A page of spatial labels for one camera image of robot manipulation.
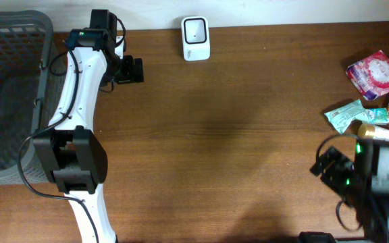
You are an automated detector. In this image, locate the white cream tube gold cap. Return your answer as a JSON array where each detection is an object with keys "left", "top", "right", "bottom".
[{"left": 357, "top": 124, "right": 389, "bottom": 142}]

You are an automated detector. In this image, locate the mint green wipes packet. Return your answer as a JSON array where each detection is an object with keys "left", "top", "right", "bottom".
[{"left": 324, "top": 99, "right": 369, "bottom": 134}]

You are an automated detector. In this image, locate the green white tissue pocket pack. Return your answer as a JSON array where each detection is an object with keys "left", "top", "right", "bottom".
[{"left": 365, "top": 108, "right": 389, "bottom": 125}]

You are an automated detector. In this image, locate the red floral tissue pack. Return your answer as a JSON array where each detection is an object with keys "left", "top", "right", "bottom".
[{"left": 345, "top": 50, "right": 389, "bottom": 101}]

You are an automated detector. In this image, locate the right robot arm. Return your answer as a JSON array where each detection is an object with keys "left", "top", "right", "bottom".
[{"left": 310, "top": 138, "right": 389, "bottom": 242}]

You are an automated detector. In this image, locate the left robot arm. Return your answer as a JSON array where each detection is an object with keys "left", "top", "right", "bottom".
[{"left": 29, "top": 9, "right": 144, "bottom": 242}]

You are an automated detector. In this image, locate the white barcode scanner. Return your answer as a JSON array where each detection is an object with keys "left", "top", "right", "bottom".
[{"left": 181, "top": 16, "right": 211, "bottom": 61}]

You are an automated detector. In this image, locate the grey plastic mesh basket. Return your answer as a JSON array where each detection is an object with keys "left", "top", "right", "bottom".
[{"left": 0, "top": 10, "right": 64, "bottom": 185}]

